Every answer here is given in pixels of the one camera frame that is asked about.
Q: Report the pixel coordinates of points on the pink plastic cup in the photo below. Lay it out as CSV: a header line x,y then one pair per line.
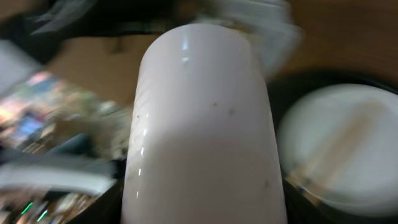
x,y
202,145

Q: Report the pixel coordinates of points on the wooden chopstick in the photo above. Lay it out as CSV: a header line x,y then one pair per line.
x,y
333,153

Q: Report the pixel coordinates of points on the grey round plate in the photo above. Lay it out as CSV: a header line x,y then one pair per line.
x,y
367,186

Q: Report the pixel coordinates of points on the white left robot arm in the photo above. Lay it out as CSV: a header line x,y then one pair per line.
x,y
73,165

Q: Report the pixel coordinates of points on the clear plastic waste bin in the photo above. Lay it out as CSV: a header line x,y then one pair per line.
x,y
268,25

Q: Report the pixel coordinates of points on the round black serving tray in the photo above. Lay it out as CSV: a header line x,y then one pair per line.
x,y
283,93

